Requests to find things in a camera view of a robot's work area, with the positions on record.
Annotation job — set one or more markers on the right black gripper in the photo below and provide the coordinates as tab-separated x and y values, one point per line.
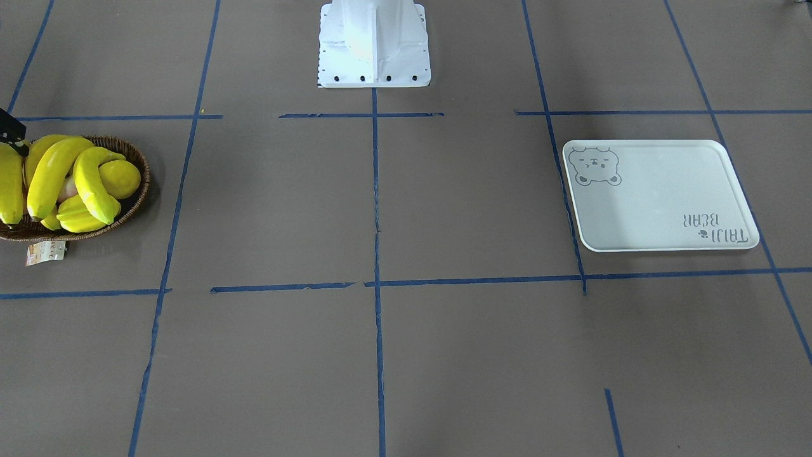
9	125

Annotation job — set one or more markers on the yellow banana carried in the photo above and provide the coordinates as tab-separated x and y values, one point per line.
12	187

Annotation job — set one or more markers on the brown wicker basket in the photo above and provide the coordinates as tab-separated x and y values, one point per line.
31	231

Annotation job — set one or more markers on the paper basket label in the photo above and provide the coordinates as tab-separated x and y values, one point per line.
46	251

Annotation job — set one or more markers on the yellow banana middle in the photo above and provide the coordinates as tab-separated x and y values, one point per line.
50	173

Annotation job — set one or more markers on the yellow banana curved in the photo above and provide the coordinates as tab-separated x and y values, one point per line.
96	199

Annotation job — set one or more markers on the yellow starfruit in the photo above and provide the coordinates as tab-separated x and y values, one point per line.
74	216

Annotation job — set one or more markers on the yellow lemon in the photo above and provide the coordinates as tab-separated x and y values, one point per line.
120	178

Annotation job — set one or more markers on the white bear tray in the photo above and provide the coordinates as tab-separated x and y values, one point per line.
657	195

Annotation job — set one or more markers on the white pedestal column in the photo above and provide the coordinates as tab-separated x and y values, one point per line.
373	44

